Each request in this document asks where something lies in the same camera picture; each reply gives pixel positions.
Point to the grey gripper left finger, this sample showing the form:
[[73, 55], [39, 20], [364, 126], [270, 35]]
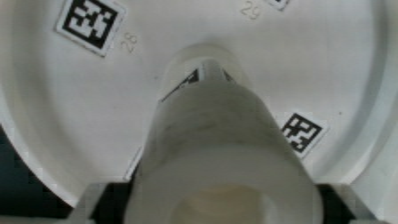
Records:
[[101, 204]]

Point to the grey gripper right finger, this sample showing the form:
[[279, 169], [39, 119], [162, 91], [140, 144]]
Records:
[[345, 210]]

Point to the white cylindrical table leg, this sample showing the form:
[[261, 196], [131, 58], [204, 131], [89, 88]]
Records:
[[218, 176]]

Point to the white round table top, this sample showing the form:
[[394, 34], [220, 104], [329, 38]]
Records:
[[98, 53]]

